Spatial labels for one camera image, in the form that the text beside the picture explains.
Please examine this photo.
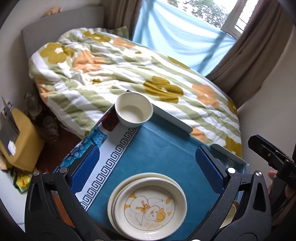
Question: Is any person right hand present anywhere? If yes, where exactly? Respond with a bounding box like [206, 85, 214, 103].
[267, 170, 295, 226]

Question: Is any light blue hanging sheet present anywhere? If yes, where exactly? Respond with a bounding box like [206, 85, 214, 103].
[133, 1, 236, 76]

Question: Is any yellow duck plate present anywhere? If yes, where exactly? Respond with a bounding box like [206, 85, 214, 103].
[107, 173, 175, 230]

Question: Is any right brown curtain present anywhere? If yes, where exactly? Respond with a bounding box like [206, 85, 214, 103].
[206, 1, 293, 108]

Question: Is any window frame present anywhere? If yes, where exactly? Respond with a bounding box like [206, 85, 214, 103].
[221, 0, 259, 40]

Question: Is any blue woven table mat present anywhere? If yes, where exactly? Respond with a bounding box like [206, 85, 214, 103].
[87, 116, 219, 240]

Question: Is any brown curtain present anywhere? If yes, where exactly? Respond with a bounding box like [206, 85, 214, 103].
[100, 0, 142, 40]
[206, 1, 293, 108]

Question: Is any left brown curtain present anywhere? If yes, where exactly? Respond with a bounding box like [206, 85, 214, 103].
[100, 0, 142, 40]

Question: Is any yellow stool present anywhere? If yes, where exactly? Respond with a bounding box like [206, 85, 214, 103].
[1, 108, 45, 172]

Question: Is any cream duck drawing plate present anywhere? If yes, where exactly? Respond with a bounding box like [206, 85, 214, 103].
[111, 177, 187, 240]

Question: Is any white tray table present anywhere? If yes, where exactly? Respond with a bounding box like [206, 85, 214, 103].
[53, 90, 250, 176]

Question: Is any grey headboard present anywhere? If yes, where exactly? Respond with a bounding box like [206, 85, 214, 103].
[21, 6, 104, 59]

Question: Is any green floral pillow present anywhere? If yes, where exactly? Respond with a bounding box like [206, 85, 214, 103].
[107, 26, 129, 39]

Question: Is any floral striped duvet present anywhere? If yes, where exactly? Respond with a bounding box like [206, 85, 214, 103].
[28, 28, 242, 157]

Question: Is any white small bowl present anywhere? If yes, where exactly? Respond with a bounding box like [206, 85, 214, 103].
[114, 92, 154, 128]

